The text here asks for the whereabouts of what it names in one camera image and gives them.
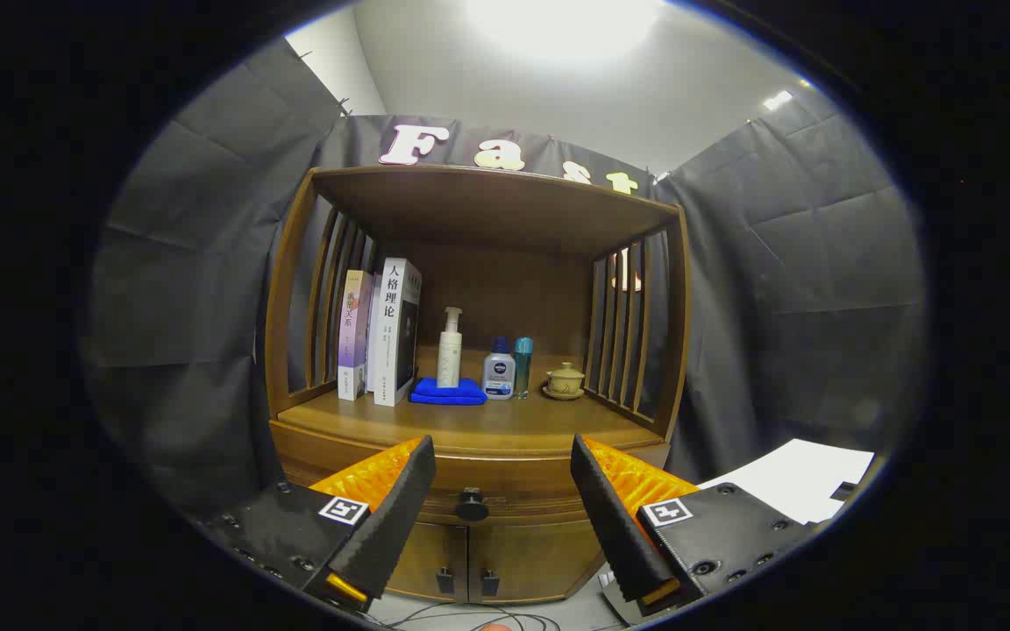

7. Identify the thick white book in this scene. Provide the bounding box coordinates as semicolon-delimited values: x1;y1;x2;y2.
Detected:
372;257;423;408

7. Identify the white flat panel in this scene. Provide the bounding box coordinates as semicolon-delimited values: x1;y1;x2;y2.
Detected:
696;438;876;525

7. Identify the wooden cabinet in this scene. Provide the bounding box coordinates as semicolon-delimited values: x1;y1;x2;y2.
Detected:
264;165;690;607

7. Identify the wooden countertop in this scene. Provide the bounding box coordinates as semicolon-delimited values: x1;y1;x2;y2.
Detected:
277;346;665;452

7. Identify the white bottle blue pump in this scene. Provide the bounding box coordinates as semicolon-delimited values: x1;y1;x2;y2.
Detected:
482;337;516;401

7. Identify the wooden drawer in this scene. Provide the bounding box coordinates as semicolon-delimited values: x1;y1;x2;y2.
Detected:
270;422;671;527

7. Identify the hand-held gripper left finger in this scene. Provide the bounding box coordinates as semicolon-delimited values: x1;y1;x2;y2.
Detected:
198;436;437;614

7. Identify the purple book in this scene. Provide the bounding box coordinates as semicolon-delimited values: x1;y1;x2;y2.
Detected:
337;270;374;401

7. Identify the wooden cabinet door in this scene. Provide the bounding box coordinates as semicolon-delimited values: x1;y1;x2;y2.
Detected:
382;521;471;604
468;517;611;606

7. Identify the blue folded cloth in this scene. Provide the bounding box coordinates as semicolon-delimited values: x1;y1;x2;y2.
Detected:
409;377;488;407

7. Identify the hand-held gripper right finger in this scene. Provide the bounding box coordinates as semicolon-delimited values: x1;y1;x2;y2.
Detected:
570;434;822;619

